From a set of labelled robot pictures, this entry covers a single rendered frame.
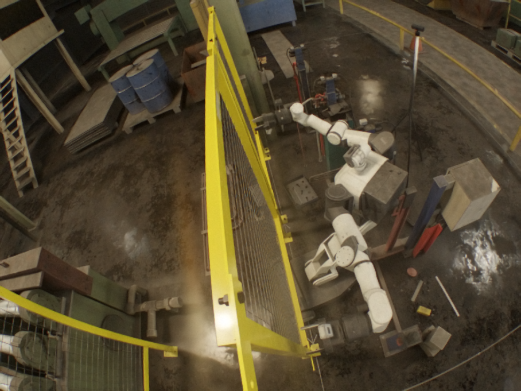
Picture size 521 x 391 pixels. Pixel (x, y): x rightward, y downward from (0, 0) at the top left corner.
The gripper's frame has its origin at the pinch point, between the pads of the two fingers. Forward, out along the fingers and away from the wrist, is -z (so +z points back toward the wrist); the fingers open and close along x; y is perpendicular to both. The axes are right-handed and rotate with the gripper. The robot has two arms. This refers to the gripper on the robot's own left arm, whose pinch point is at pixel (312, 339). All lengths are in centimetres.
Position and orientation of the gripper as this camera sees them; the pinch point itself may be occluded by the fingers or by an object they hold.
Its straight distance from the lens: 88.9
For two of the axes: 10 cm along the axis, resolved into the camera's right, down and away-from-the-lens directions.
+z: 9.6, -2.8, -1.0
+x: -1.6, -7.7, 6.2
